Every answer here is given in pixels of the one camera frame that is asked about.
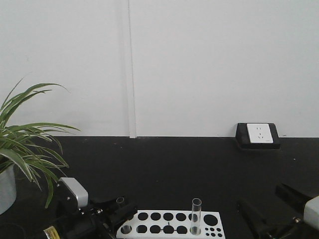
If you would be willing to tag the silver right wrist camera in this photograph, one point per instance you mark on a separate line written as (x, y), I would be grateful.
(311, 212)

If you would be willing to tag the green spider plant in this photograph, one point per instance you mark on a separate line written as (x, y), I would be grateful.
(31, 147)

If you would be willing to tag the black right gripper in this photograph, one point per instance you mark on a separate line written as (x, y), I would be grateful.
(298, 228)

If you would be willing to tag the white wall power socket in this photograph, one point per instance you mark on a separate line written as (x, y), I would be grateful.
(257, 136)

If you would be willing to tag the clear test tube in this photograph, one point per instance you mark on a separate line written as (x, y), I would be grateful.
(120, 202)
(195, 216)

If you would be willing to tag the white plant pot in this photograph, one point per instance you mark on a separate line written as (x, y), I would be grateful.
(7, 189)

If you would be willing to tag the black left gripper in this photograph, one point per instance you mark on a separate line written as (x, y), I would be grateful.
(95, 221)

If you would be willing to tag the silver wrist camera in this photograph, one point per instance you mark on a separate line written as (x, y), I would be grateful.
(311, 212)
(76, 190)

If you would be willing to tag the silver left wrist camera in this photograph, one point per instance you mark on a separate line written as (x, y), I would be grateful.
(76, 190)

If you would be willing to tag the white test tube rack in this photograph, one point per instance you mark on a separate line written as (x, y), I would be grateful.
(171, 224)

